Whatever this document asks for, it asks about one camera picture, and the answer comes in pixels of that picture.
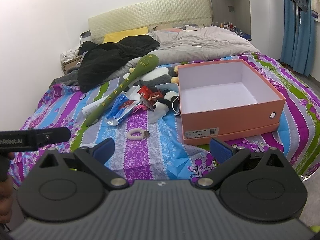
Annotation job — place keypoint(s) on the blue face mask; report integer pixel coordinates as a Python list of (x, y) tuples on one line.
[(169, 86)]

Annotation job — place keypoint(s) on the white tube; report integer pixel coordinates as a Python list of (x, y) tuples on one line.
[(87, 110)]

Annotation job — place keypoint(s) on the red snack wrapper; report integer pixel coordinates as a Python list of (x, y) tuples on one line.
[(149, 96)]

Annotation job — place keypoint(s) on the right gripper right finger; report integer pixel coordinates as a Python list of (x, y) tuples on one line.
[(229, 160)]

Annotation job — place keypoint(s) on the white hair scrunchie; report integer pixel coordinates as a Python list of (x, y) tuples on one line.
[(137, 134)]

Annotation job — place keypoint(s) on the bottles on shelf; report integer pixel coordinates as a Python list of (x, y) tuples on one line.
[(227, 25)]

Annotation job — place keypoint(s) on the blue curtain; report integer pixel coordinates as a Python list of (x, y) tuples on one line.
[(299, 38)]

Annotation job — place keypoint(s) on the cream padded headboard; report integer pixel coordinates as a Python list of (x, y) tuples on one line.
[(150, 14)]

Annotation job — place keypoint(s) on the grey duvet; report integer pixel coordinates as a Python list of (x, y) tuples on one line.
[(198, 45)]

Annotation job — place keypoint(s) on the colourful striped bedsheet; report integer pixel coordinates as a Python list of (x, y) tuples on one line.
[(163, 155)]

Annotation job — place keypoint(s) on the person's left hand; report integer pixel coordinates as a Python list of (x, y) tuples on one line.
[(6, 200)]

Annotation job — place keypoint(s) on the blue plastic snack bag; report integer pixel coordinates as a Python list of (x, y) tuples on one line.
[(120, 110)]

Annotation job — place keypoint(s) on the grey penguin plush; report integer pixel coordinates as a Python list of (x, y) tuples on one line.
[(158, 76)]

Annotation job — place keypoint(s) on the black clothing pile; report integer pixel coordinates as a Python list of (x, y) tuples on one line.
[(103, 60)]

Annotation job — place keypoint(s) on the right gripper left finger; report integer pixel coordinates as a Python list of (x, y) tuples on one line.
[(92, 160)]

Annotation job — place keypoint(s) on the green plush stick toy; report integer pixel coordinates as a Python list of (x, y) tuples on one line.
[(146, 64)]

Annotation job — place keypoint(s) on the small panda plush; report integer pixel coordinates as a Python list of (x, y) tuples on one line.
[(169, 102)]

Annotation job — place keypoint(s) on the yellow pillow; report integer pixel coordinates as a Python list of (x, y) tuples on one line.
[(117, 36)]

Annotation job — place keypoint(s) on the orange cardboard box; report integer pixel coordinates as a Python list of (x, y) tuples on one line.
[(227, 100)]

